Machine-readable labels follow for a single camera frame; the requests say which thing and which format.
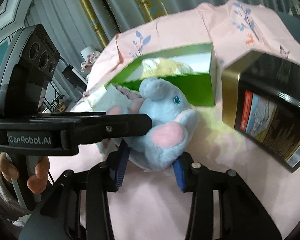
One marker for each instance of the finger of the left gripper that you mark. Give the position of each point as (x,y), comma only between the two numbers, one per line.
(115,127)

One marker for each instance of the purple knitted cloth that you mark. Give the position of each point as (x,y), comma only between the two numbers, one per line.
(135,99)

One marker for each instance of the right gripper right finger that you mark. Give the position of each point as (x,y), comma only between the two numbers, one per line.
(242,216)

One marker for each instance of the dark grey sofa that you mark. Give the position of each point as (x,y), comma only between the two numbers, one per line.
(292,23)

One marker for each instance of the black upright vacuum cleaner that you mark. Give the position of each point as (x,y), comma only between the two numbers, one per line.
(76,79)

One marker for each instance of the green cardboard box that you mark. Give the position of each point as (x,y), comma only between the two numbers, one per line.
(199,87)

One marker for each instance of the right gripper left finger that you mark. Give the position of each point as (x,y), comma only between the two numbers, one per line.
(76,205)

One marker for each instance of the blue plush elephant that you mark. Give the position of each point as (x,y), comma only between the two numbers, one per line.
(173,125)

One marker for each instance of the yellow and white towel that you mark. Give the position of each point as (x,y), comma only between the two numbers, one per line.
(163,67)

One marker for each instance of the pile of pink clothes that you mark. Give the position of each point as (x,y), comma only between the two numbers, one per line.
(90,60)

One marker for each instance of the potted plant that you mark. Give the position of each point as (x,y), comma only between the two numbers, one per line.
(58,105)

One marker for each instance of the grey and yellow curtain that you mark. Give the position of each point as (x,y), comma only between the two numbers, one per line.
(111,26)

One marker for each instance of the white paper roll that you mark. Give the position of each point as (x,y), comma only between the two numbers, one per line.
(88,52)

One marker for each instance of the pink printed table cloth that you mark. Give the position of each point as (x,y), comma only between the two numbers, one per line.
(150,205)

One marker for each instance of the gold and black tin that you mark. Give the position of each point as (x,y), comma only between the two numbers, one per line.
(261,100)

